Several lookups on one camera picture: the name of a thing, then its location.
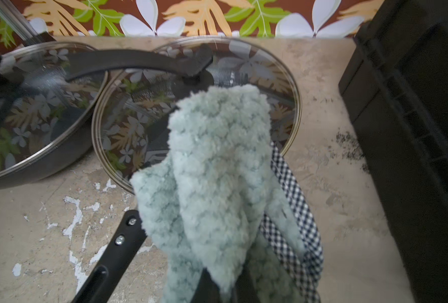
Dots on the green microfibre cloth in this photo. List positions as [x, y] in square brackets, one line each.
[224, 201]

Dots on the glass pot lid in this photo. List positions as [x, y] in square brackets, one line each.
[129, 126]
[30, 106]

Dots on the right black frying pan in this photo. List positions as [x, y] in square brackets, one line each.
[112, 265]

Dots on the black frying pan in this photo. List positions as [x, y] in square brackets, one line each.
[112, 265]
[38, 166]

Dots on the left black frying pan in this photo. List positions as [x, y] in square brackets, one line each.
[38, 166]

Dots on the black tool case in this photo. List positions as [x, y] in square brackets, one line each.
[395, 88]

